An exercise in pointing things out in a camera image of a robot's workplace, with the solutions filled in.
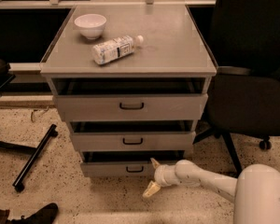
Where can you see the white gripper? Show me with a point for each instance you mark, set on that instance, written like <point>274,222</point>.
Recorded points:
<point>160,174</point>

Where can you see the grey bottom drawer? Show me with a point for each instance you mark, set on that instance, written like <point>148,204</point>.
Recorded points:
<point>125,163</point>

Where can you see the grey drawer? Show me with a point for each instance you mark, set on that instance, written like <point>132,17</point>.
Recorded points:
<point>129,142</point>
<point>130,107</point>
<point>125,163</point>

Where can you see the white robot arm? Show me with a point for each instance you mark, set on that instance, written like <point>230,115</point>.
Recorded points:
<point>255,193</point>

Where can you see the grey middle drawer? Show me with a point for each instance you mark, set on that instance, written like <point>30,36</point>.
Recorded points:
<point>129,142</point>

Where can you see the grey top drawer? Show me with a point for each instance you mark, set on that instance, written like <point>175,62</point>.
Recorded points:
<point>130,107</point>

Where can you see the grey drawer cabinet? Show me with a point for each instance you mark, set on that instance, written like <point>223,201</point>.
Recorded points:
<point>172,60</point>

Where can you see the black office chair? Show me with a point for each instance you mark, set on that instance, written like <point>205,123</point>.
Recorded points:
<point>244,96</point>

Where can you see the white labelled plastic bottle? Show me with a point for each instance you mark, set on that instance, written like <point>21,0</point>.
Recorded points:
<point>115,48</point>

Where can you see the white ceramic bowl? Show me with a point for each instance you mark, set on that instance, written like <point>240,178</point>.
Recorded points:
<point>91,26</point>

